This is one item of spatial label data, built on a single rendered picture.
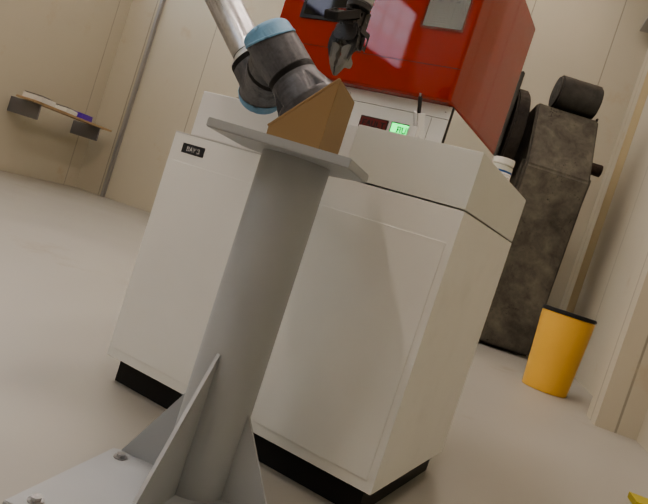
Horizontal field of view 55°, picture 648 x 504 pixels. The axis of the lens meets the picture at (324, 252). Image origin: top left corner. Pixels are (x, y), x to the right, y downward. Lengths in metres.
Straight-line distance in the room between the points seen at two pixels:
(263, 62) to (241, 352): 0.64
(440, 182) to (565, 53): 8.59
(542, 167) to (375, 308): 5.51
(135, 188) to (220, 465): 9.79
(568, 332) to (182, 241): 3.62
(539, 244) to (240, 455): 5.76
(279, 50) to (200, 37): 9.76
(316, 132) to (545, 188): 5.74
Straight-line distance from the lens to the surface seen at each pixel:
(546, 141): 7.18
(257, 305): 1.36
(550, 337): 5.05
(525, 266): 6.95
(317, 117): 1.35
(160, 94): 11.21
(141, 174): 11.08
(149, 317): 2.00
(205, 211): 1.90
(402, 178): 1.61
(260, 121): 1.86
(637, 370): 4.49
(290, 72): 1.42
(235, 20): 1.66
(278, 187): 1.35
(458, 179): 1.57
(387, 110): 2.39
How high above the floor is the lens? 0.68
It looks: 2 degrees down
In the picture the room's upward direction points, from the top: 18 degrees clockwise
